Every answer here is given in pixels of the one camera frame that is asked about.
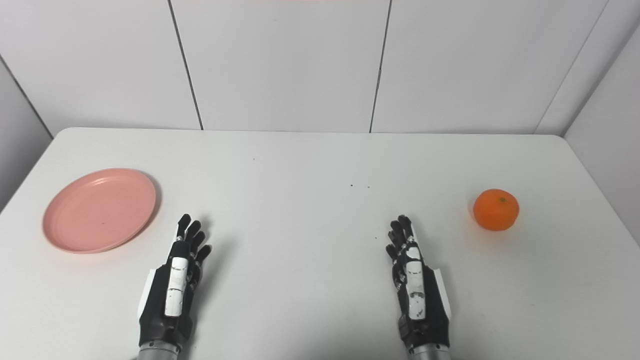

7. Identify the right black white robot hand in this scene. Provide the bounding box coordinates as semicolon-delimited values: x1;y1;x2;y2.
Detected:
385;215;452;351

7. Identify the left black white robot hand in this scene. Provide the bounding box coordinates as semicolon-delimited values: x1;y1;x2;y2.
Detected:
137;214;213;349

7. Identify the pink round plate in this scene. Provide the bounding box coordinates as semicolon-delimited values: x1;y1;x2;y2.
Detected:
42;168;157;254

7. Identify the orange fruit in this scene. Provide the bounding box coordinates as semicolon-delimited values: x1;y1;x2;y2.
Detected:
473;188;520;232

